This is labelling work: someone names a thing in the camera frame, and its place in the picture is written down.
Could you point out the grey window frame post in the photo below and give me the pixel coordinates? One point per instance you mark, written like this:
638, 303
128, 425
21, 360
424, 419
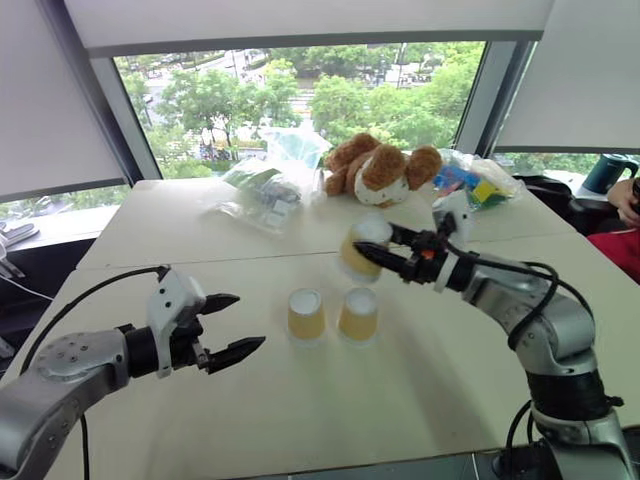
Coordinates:
117, 110
492, 95

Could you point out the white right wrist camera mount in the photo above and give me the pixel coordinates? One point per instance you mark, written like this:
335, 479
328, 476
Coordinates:
457, 212

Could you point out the white roller blind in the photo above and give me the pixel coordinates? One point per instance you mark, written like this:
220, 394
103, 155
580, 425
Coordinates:
45, 90
310, 20
580, 75

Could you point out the clear teal plastic bag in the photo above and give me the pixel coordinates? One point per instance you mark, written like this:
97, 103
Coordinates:
295, 145

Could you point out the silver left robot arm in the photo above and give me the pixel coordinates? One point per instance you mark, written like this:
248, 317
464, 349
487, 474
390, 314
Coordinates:
60, 380

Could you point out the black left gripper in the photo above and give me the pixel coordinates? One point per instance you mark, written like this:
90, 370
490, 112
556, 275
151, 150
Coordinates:
187, 345

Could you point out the person's bare hand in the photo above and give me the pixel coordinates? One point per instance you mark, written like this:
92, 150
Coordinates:
624, 202

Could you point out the black chair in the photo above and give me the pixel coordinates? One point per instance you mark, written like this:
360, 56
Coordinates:
557, 197

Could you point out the yellow paper cup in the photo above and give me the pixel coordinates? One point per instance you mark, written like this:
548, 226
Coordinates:
357, 320
306, 320
357, 262

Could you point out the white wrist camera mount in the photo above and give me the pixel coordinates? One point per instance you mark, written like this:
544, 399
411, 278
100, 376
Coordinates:
457, 212
172, 300

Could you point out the clear plastic bag with parts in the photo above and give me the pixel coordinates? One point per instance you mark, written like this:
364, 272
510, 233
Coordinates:
270, 197

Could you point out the dark teal kettle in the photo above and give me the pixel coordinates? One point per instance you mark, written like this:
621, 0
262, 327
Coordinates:
605, 175

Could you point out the grey object on windowsill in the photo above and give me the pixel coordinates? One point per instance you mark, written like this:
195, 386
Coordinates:
17, 234

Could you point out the person in red shirt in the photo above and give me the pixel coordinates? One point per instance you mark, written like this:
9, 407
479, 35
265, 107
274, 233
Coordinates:
620, 252

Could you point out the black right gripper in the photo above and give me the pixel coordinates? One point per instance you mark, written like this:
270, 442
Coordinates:
425, 260

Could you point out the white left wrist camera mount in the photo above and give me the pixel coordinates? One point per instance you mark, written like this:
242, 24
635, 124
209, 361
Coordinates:
172, 300

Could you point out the plastic bag of coloured blocks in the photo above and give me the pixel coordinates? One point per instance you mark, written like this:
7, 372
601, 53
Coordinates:
477, 185

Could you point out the brown plush dog toy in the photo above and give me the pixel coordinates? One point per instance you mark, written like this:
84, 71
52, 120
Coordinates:
380, 172

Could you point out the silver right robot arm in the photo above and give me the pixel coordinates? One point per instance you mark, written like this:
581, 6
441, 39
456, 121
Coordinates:
550, 320

